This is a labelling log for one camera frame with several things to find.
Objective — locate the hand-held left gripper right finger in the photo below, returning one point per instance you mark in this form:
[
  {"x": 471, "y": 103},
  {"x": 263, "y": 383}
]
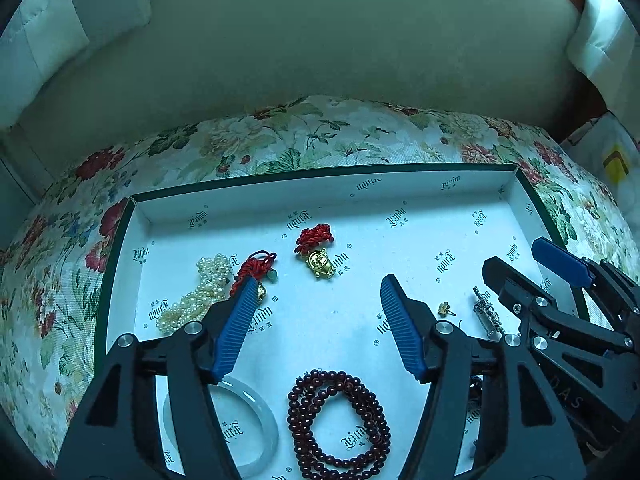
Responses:
[{"x": 402, "y": 332}]

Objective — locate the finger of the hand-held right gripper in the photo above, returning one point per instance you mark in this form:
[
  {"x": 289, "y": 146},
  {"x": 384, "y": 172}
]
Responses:
[
  {"x": 557, "y": 260},
  {"x": 515, "y": 285}
]

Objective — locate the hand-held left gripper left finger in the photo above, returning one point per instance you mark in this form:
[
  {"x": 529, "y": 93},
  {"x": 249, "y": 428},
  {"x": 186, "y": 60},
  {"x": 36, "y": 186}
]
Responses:
[{"x": 235, "y": 335}]

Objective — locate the silver tassel pendant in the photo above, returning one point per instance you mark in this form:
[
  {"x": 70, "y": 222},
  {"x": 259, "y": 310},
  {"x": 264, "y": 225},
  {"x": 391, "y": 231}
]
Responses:
[{"x": 487, "y": 312}]

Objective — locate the gold stud earring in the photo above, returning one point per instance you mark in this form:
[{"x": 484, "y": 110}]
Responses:
[{"x": 443, "y": 308}]

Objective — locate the white jade bangle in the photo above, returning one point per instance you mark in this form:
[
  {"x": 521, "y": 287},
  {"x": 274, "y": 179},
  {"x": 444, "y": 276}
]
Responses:
[{"x": 267, "y": 425}]

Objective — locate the red knot gold charm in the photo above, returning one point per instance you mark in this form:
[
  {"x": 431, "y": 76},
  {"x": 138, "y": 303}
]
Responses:
[{"x": 320, "y": 262}]

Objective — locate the white green-edged printed box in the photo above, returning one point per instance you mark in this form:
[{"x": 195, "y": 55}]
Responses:
[{"x": 350, "y": 220}]

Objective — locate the white bag with yellow label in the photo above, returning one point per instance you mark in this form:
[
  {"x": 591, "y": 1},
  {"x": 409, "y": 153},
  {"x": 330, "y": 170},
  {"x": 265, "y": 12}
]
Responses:
[{"x": 595, "y": 160}]

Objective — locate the floral tablecloth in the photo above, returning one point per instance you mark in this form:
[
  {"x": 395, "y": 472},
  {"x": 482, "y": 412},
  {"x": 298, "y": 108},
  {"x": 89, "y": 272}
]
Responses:
[{"x": 350, "y": 135}]

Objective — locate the white curtain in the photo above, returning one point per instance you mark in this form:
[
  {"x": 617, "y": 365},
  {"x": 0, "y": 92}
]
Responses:
[{"x": 600, "y": 45}]

